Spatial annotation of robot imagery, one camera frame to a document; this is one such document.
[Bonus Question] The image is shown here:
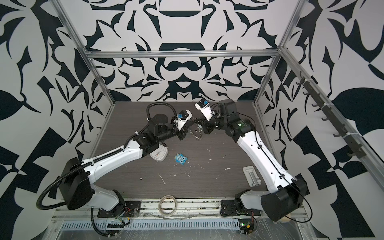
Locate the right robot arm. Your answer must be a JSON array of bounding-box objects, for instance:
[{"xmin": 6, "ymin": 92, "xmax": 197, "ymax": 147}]
[{"xmin": 195, "ymin": 98, "xmax": 308, "ymax": 222}]

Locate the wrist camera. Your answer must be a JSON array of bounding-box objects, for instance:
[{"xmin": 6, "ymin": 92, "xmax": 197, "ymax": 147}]
[
  {"xmin": 177, "ymin": 110, "xmax": 193, "ymax": 131},
  {"xmin": 195, "ymin": 98, "xmax": 215, "ymax": 121}
]

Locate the white door latch plate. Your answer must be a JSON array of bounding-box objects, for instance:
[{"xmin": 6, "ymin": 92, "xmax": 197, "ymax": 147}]
[{"xmin": 243, "ymin": 166, "xmax": 262, "ymax": 188}]

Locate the clear tape roll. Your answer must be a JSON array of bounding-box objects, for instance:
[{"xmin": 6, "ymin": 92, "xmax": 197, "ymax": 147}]
[{"xmin": 158, "ymin": 195, "xmax": 178, "ymax": 218}]

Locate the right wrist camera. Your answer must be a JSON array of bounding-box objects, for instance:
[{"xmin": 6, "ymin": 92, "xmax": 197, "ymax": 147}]
[{"xmin": 195, "ymin": 98, "xmax": 215, "ymax": 121}]

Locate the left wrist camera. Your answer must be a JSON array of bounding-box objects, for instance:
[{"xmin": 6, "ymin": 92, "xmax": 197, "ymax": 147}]
[{"xmin": 177, "ymin": 110, "xmax": 193, "ymax": 131}]

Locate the blue owl eraser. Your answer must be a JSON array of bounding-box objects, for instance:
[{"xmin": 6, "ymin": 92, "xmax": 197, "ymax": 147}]
[{"xmin": 174, "ymin": 154, "xmax": 188, "ymax": 166}]

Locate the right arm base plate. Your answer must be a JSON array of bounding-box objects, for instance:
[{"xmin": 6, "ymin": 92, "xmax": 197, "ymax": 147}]
[{"xmin": 220, "ymin": 200, "xmax": 262, "ymax": 217}]

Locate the left black corrugated cable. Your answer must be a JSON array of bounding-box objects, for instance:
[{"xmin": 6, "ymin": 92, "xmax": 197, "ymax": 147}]
[{"xmin": 35, "ymin": 101, "xmax": 178, "ymax": 238}]

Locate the white square clock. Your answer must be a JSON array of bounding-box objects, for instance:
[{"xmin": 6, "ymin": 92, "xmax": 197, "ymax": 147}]
[{"xmin": 150, "ymin": 145, "xmax": 169, "ymax": 162}]

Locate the black wall hook rack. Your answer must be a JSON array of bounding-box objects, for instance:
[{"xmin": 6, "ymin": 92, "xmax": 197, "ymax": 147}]
[{"xmin": 298, "ymin": 72, "xmax": 367, "ymax": 159}]

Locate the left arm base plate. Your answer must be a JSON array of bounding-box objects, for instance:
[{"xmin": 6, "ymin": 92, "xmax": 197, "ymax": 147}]
[{"xmin": 97, "ymin": 201, "xmax": 142, "ymax": 218}]

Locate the white cable duct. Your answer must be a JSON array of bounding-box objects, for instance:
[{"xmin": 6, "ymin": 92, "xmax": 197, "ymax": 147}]
[{"xmin": 59, "ymin": 218, "xmax": 241, "ymax": 231}]

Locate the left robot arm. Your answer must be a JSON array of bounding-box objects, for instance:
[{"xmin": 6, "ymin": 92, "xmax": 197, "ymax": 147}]
[{"xmin": 59, "ymin": 111, "xmax": 194, "ymax": 214}]

